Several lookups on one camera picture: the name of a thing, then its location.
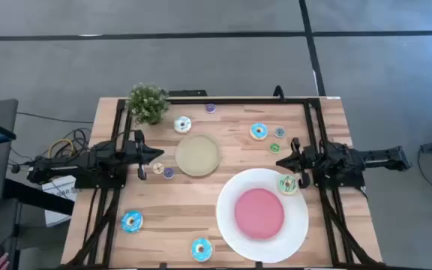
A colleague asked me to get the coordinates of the green potted plant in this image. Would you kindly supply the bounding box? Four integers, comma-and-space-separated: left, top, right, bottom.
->
125, 82, 171, 126

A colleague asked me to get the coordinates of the pink round plate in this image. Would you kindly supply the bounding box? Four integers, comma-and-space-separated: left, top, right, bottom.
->
234, 187, 286, 241

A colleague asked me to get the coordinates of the thin black floor cable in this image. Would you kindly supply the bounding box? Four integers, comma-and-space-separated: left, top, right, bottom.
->
16, 111, 95, 124

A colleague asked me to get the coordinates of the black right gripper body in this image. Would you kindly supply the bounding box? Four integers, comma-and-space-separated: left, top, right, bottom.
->
297, 146, 317, 189

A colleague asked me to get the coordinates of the blue frosted sprinkle donut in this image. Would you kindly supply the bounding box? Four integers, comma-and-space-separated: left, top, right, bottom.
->
120, 210, 145, 234
190, 237, 214, 263

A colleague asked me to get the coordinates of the light blue frosted donut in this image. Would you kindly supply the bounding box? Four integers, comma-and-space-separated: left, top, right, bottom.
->
248, 122, 269, 141

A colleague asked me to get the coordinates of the yellow cable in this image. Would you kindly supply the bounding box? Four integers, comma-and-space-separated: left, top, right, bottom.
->
46, 138, 75, 158

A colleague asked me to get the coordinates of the green frosted squiggle donut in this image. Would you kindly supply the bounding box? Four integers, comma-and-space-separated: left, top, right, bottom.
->
277, 174, 299, 196

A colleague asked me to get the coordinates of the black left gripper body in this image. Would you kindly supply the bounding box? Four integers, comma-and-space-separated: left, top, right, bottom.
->
124, 144, 147, 181

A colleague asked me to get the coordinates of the black desk bar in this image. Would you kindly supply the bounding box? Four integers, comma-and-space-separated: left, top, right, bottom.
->
2, 178, 75, 217

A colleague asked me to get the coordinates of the white frosted blue-drizzle donut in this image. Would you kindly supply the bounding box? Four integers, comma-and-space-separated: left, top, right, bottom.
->
172, 115, 193, 135

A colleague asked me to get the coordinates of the white cardboard box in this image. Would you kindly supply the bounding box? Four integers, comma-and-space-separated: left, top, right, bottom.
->
41, 175, 78, 228

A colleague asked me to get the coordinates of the black aluminium table frame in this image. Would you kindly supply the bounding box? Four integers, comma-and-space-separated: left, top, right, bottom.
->
60, 96, 389, 270

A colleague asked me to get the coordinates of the black cable bundle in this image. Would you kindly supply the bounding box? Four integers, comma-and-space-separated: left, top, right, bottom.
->
7, 127, 92, 177

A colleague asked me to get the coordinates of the beige round plate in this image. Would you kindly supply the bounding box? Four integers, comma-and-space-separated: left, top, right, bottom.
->
174, 133, 222, 177

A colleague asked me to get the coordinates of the white woven round placemat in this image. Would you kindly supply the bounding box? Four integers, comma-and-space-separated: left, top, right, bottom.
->
215, 167, 310, 264

